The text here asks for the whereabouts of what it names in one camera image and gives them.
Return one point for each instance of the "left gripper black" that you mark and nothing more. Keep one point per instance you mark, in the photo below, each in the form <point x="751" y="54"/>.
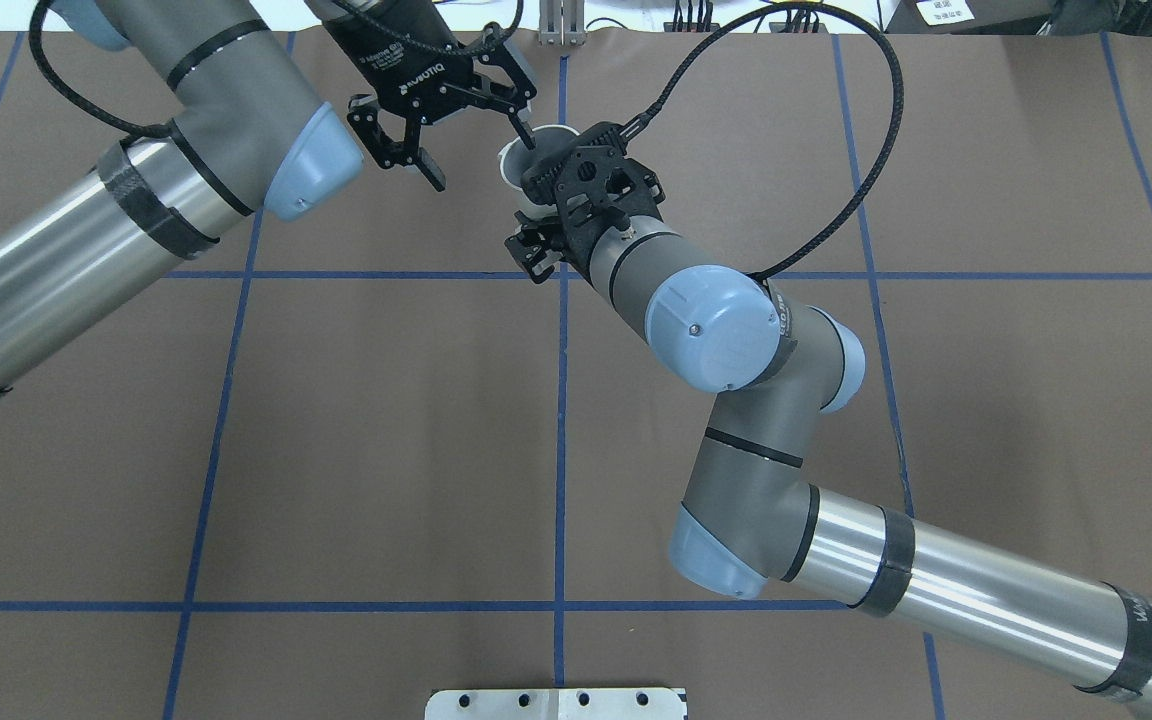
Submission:
<point x="394" y="52"/>

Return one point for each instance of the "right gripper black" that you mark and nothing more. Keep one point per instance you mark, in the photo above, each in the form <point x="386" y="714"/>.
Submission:
<point x="533" y="253"/>

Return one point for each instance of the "white mug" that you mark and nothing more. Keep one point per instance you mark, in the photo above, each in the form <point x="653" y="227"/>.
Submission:
<point x="515" y="159"/>

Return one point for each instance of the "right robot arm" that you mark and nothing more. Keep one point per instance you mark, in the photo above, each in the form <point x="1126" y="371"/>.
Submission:
<point x="1014" y="410"/>

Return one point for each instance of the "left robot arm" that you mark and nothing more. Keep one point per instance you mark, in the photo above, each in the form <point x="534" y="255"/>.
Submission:
<point x="252" y="134"/>

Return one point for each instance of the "aluminium frame post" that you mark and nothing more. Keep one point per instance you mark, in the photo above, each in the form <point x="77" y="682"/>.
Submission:
<point x="561" y="23"/>

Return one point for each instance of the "white pedestal column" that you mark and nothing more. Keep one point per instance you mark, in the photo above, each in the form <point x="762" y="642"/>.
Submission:
<point x="559" y="703"/>

